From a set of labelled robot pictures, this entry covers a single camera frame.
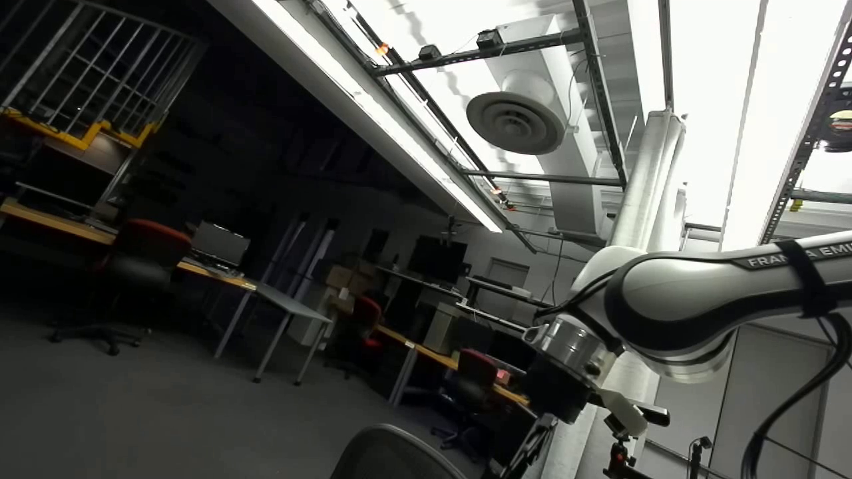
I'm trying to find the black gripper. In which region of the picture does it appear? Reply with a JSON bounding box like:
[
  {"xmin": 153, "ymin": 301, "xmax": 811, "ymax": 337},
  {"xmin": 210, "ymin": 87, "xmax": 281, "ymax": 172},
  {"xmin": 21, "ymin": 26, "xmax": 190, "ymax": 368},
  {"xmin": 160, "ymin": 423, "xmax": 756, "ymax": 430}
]
[{"xmin": 528, "ymin": 358, "xmax": 588, "ymax": 423}]

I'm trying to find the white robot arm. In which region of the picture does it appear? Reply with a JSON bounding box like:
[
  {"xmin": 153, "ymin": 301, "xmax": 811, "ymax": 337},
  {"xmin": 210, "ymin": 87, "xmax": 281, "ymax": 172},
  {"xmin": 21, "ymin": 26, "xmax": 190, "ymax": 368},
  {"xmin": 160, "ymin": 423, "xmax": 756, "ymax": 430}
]
[{"xmin": 528, "ymin": 231, "xmax": 852, "ymax": 426}]

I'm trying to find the dark mesh office chair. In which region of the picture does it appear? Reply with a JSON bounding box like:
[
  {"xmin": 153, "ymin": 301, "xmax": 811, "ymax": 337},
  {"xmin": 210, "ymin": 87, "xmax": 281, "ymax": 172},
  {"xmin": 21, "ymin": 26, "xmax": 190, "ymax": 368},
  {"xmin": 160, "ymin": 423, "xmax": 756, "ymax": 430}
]
[{"xmin": 331, "ymin": 423, "xmax": 467, "ymax": 479}]

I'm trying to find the red office chair far left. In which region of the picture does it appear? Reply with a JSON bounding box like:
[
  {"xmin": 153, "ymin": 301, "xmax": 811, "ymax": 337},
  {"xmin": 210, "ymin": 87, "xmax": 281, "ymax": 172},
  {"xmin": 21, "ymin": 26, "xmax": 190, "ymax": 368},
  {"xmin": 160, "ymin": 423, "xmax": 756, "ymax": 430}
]
[{"xmin": 49, "ymin": 219, "xmax": 192, "ymax": 356}]

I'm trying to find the round ceiling air vent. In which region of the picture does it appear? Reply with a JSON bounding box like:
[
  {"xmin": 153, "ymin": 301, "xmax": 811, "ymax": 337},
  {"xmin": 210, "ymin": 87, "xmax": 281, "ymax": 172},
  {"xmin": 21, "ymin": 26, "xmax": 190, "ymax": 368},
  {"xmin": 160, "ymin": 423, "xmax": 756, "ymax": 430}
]
[{"xmin": 467, "ymin": 93, "xmax": 564, "ymax": 153}]

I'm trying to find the long wooden desk row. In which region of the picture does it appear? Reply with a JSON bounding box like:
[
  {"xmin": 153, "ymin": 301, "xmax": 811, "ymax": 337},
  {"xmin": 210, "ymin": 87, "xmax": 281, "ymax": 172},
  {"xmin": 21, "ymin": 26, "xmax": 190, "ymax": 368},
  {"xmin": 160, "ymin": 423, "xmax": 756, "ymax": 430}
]
[{"xmin": 0, "ymin": 196, "xmax": 531, "ymax": 406}]

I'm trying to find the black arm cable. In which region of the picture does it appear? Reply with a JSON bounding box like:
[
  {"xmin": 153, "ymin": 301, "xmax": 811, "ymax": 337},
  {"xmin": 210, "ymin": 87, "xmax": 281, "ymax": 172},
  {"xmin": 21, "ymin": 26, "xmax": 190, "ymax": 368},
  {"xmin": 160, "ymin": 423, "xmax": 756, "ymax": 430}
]
[{"xmin": 741, "ymin": 236, "xmax": 852, "ymax": 479}]

